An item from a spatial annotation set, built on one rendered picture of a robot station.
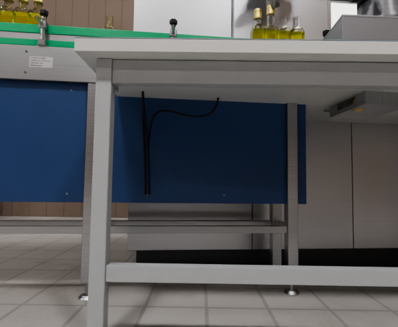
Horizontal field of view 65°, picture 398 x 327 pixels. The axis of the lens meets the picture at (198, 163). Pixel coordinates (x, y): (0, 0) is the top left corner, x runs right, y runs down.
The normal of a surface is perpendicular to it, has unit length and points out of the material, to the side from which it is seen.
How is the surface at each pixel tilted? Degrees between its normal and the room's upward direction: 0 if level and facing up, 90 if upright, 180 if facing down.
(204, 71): 90
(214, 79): 90
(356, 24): 90
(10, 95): 90
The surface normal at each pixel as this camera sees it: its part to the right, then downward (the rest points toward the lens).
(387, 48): 0.00, -0.07
